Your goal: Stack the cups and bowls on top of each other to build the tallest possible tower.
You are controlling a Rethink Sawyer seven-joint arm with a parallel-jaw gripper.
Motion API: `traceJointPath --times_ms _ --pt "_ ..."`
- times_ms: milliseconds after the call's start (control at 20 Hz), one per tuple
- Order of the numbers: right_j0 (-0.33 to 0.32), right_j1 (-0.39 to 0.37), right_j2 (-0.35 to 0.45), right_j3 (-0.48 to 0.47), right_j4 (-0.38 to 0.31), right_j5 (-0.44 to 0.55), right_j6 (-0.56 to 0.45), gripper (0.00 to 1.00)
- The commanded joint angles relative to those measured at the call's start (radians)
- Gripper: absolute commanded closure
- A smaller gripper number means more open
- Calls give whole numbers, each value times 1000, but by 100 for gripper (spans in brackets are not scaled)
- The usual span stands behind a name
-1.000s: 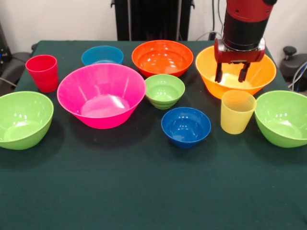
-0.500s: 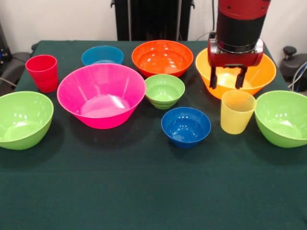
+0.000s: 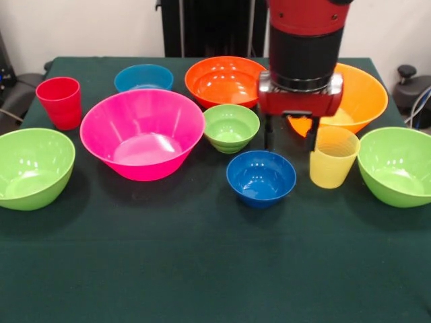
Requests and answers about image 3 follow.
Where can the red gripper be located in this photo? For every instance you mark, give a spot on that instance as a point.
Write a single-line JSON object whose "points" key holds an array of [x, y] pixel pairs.
{"points": [[299, 102]]}

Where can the yellow plastic cup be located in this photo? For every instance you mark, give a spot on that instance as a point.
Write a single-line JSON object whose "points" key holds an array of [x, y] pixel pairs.
{"points": [[331, 165]]}

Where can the small green plastic bowl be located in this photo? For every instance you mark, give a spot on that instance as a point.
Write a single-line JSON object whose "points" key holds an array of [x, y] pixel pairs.
{"points": [[230, 124]]}

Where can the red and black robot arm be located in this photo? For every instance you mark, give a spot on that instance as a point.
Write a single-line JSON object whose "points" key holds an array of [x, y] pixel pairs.
{"points": [[303, 50]]}

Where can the black computer tower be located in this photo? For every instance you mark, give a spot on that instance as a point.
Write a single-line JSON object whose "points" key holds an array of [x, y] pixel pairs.
{"points": [[5, 67]]}

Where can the dark blue plastic bowl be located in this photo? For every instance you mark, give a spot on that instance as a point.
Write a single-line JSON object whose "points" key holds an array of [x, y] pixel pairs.
{"points": [[261, 178]]}

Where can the large orange plastic bowl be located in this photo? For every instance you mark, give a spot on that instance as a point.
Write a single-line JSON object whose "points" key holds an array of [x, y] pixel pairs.
{"points": [[363, 94]]}

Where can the red-orange plastic bowl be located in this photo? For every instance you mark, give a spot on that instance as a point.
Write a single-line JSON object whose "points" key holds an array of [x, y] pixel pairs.
{"points": [[222, 80]]}

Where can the large green plastic bowl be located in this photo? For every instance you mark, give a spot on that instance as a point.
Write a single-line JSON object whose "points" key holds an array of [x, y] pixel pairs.
{"points": [[397, 168], [33, 168]]}

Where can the large pink plastic bowl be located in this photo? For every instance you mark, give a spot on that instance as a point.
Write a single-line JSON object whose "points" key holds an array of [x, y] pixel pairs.
{"points": [[141, 134]]}

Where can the light blue plastic bowl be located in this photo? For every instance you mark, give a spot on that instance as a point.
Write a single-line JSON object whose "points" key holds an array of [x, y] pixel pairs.
{"points": [[143, 77]]}

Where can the dark green tablecloth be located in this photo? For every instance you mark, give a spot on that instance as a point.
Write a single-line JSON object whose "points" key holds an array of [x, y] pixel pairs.
{"points": [[134, 269]]}

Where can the red plastic cup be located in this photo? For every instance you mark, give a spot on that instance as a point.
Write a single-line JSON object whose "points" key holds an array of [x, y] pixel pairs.
{"points": [[60, 104]]}

